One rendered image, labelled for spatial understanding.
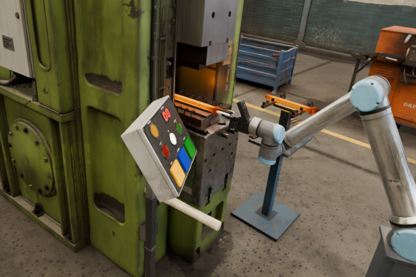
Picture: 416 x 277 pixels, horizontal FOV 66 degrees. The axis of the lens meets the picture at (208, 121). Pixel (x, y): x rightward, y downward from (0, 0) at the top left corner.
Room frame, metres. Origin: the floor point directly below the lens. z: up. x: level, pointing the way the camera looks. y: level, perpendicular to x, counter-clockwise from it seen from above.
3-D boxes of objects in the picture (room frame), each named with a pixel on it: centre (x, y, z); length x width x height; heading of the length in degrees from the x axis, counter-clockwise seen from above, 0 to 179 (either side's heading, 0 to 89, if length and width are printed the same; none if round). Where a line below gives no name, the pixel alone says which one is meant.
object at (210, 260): (1.59, -0.06, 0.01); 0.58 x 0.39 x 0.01; 148
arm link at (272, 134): (1.45, -0.32, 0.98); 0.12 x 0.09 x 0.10; 58
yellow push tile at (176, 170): (0.98, 0.09, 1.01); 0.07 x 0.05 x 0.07; 173
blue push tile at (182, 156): (1.08, 0.08, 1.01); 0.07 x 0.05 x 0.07; 173
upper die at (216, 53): (1.72, 0.16, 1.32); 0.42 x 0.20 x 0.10; 58
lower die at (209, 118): (1.72, 0.16, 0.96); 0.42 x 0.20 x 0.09; 58
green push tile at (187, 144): (1.18, 0.07, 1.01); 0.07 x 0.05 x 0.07; 173
